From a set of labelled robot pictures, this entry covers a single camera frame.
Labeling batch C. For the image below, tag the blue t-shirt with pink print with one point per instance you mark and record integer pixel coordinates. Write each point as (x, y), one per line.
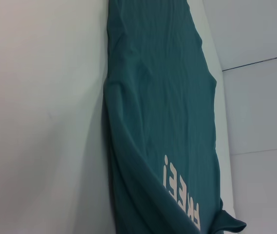
(157, 109)

